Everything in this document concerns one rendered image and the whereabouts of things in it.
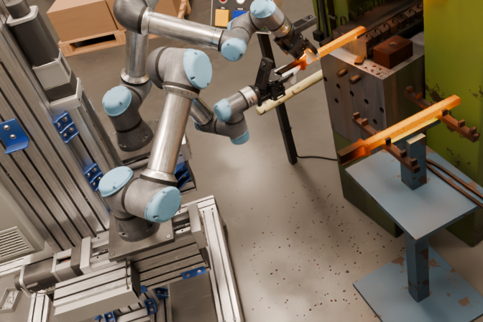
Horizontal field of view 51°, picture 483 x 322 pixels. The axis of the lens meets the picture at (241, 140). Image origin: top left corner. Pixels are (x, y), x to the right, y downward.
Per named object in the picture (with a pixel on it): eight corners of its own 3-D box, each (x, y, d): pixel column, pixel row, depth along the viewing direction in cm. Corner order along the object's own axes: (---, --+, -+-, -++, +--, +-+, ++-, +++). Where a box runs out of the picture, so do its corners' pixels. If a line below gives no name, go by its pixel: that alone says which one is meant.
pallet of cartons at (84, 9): (195, -11, 546) (182, -53, 518) (194, 29, 472) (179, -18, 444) (80, 20, 559) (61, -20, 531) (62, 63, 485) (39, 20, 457)
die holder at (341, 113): (389, 167, 214) (382, 79, 187) (331, 129, 242) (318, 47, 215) (481, 104, 230) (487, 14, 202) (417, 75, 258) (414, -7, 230)
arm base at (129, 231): (118, 247, 168) (106, 228, 162) (118, 215, 180) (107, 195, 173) (162, 233, 168) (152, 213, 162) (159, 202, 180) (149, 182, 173)
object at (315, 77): (261, 118, 241) (259, 109, 238) (256, 113, 245) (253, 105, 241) (333, 75, 253) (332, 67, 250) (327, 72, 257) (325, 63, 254)
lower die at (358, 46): (367, 60, 199) (365, 40, 194) (333, 44, 214) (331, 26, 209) (443, 14, 211) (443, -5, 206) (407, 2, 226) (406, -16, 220)
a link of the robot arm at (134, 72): (113, 106, 211) (115, -13, 173) (127, 85, 222) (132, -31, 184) (140, 114, 211) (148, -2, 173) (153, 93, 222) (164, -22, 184)
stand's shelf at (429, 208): (416, 244, 158) (416, 240, 157) (345, 172, 189) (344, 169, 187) (494, 200, 163) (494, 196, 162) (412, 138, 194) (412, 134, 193)
